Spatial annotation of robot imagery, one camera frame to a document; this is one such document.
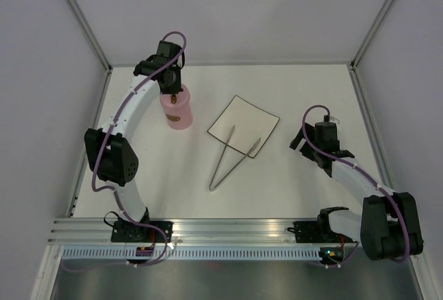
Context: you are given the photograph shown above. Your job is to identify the metal tongs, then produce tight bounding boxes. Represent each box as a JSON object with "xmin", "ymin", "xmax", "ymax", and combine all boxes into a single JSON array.
[{"xmin": 208, "ymin": 125, "xmax": 262, "ymax": 192}]

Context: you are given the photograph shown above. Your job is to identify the pink round container lid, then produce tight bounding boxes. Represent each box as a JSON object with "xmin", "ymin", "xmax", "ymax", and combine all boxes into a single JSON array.
[{"xmin": 159, "ymin": 84, "xmax": 190, "ymax": 108}]

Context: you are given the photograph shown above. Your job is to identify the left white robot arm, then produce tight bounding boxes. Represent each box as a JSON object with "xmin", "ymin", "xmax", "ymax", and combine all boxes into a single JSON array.
[{"xmin": 84, "ymin": 38, "xmax": 186, "ymax": 242}]

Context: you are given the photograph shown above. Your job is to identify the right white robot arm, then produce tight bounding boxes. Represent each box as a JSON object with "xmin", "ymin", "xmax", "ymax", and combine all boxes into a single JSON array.
[{"xmin": 288, "ymin": 121, "xmax": 424, "ymax": 261}]

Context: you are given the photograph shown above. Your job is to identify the pink cylindrical lunch container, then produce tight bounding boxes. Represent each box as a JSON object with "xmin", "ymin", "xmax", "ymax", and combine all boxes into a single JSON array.
[{"xmin": 161, "ymin": 100, "xmax": 193, "ymax": 130}]

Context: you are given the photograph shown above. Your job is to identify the white square plate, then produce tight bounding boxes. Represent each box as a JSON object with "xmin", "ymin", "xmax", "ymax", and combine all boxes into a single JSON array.
[{"xmin": 207, "ymin": 96, "xmax": 280, "ymax": 159}]

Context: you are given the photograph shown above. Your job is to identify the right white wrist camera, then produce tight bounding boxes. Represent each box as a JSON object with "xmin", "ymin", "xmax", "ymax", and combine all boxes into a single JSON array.
[{"xmin": 323, "ymin": 114, "xmax": 340, "ymax": 125}]

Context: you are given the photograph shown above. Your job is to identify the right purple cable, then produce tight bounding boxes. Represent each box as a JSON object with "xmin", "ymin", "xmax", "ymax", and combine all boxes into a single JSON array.
[{"xmin": 302, "ymin": 105, "xmax": 408, "ymax": 263}]

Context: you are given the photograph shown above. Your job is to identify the purple cable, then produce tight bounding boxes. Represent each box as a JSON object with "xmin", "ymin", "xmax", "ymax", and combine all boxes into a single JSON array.
[
  {"xmin": 90, "ymin": 30, "xmax": 188, "ymax": 224},
  {"xmin": 302, "ymin": 105, "xmax": 408, "ymax": 263}
]

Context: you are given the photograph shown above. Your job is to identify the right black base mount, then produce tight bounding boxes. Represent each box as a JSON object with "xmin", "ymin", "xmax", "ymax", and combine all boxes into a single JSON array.
[{"xmin": 293, "ymin": 220, "xmax": 324, "ymax": 244}]

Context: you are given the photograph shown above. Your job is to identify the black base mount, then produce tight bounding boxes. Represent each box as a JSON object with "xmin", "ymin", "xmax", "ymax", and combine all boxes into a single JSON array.
[
  {"xmin": 111, "ymin": 219, "xmax": 174, "ymax": 244},
  {"xmin": 293, "ymin": 220, "xmax": 324, "ymax": 244}
]

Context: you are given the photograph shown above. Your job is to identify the white slotted cable duct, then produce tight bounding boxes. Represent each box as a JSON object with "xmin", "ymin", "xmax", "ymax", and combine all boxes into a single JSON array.
[{"xmin": 62, "ymin": 246, "xmax": 320, "ymax": 261}]

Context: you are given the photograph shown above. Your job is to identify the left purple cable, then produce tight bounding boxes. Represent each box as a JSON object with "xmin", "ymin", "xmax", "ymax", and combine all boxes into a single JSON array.
[{"xmin": 90, "ymin": 30, "xmax": 188, "ymax": 224}]

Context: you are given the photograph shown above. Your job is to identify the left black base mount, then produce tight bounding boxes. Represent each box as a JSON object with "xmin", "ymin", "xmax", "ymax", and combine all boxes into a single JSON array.
[{"xmin": 111, "ymin": 219, "xmax": 174, "ymax": 244}]

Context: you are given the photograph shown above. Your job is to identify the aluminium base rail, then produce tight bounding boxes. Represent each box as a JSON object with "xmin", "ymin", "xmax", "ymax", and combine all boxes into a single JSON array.
[{"xmin": 48, "ymin": 216, "xmax": 423, "ymax": 245}]

